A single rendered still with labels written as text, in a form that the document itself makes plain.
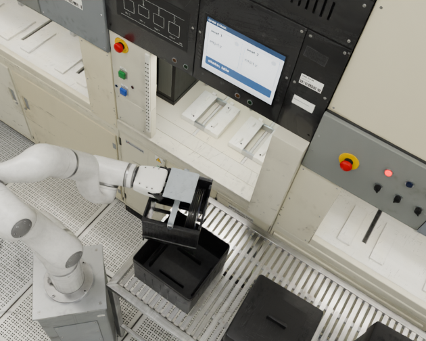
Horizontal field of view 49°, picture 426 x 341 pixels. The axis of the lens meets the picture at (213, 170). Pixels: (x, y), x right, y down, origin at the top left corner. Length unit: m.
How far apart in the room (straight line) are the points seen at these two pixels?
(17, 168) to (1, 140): 2.15
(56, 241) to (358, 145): 0.99
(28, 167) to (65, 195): 1.81
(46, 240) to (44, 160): 0.32
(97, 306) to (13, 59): 1.38
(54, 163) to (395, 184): 1.02
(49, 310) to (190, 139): 0.95
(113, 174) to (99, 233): 1.36
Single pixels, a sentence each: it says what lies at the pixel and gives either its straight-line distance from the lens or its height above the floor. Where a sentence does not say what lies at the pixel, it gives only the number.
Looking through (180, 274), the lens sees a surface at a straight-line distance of 1.98.
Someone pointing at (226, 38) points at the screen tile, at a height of 1.64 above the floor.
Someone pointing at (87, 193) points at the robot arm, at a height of 1.30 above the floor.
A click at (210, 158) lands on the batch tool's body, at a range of 2.15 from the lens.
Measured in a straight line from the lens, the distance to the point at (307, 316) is 1.91.
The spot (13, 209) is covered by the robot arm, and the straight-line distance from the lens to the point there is 1.27.
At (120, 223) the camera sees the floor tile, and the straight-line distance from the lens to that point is 2.95.
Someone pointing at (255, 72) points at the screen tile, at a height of 1.57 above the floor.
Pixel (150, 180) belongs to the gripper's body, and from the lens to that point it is 1.58.
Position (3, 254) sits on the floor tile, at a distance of 2.98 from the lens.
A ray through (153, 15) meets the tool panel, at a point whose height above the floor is 1.57.
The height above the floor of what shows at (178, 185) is 1.27.
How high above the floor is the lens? 2.60
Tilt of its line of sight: 55 degrees down
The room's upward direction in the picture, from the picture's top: 11 degrees clockwise
